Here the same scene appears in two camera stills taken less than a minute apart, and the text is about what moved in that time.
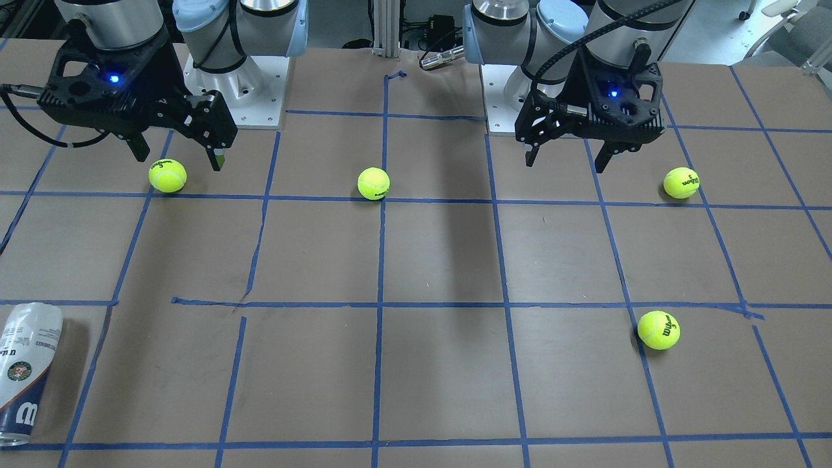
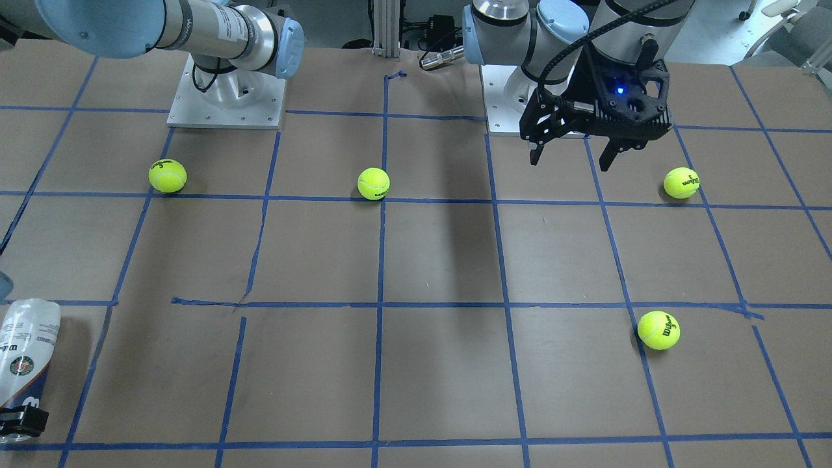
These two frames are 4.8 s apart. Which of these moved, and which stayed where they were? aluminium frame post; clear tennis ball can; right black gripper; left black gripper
Moved: right black gripper
Stayed: clear tennis ball can; left black gripper; aluminium frame post
